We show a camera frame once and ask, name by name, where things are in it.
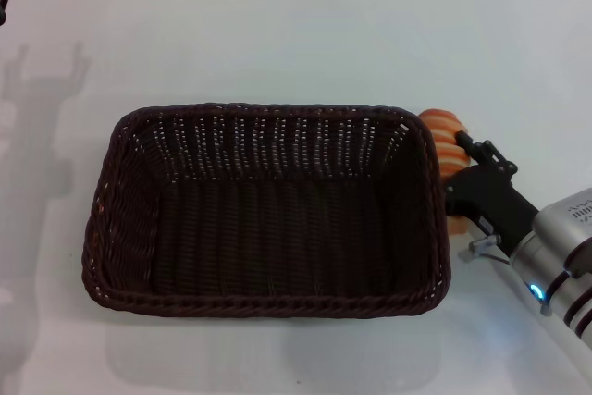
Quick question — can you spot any orange striped bread roll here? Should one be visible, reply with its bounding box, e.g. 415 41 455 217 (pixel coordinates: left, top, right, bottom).
418 107 473 237

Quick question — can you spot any dark brown woven basket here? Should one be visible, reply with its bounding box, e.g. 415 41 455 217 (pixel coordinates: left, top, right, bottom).
81 101 452 320

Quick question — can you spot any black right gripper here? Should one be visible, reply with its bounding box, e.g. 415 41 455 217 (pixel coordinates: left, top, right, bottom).
445 130 541 256

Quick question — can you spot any silver metal cable bracket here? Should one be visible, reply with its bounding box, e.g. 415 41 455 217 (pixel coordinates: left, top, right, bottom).
457 234 512 267

